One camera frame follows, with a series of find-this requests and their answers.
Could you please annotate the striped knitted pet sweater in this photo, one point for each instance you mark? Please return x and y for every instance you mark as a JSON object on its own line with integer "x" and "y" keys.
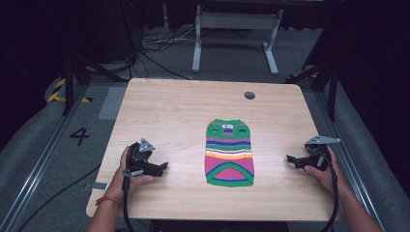
{"x": 229, "y": 154}

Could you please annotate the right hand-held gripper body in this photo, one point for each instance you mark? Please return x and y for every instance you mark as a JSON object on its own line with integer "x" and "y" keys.
{"x": 317, "y": 154}

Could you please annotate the white metal desk frame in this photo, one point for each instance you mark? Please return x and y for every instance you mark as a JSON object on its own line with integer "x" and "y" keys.
{"x": 237, "y": 21}

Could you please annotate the black metal stand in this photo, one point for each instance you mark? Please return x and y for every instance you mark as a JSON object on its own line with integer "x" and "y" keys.
{"x": 325, "y": 77}
{"x": 77, "y": 69}

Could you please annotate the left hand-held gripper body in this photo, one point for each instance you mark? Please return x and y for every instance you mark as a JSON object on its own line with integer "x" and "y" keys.
{"x": 139, "y": 159}

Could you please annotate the person's right hand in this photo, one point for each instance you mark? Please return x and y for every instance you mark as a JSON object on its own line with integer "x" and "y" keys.
{"x": 325, "y": 179}

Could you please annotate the yellow black hazard tape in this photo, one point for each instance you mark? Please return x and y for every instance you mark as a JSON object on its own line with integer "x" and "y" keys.
{"x": 58, "y": 92}

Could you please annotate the grey floor plate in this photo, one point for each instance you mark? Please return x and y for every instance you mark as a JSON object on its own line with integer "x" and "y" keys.
{"x": 112, "y": 103}

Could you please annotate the aluminium floor rail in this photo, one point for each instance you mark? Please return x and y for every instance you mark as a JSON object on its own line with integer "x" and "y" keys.
{"x": 351, "y": 167}
{"x": 42, "y": 161}

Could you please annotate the person's left hand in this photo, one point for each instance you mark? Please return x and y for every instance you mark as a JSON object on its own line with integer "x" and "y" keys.
{"x": 116, "y": 183}

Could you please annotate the grey tape piece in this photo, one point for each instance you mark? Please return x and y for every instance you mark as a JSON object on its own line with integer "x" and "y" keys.
{"x": 98, "y": 186}

